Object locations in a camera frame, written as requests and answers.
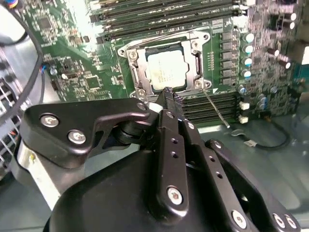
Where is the metal locking lever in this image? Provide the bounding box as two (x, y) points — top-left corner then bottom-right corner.
(125, 30), (196, 49)
(204, 89), (230, 128)

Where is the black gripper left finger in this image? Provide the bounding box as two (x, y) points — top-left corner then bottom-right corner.
(11, 87), (190, 219)

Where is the silver CPU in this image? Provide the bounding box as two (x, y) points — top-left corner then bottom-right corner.
(144, 44), (190, 94)

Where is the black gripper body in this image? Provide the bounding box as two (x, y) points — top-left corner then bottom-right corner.
(42, 148), (229, 232)

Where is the metal socket cover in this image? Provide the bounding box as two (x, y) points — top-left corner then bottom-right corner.
(126, 36), (206, 96)

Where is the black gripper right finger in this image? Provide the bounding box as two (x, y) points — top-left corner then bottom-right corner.
(169, 88), (302, 232)

